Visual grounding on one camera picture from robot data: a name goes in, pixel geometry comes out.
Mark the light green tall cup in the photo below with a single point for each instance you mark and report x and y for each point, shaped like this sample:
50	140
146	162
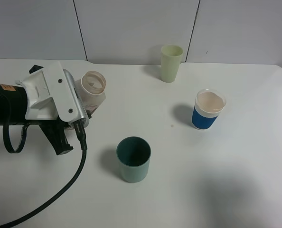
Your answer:
171	56

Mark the clear plastic drink bottle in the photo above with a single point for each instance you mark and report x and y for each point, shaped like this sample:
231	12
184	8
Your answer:
88	90

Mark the teal green cup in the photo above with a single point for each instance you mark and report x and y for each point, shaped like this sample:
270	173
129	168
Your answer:
133	154

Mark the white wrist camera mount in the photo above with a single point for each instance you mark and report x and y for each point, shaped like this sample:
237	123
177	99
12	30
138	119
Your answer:
51	94

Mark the blue sleeved paper cup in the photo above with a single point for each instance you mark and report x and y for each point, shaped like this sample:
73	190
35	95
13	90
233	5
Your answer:
209	104

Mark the black gripper orange label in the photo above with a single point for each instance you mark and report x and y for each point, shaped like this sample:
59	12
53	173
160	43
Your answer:
13	107

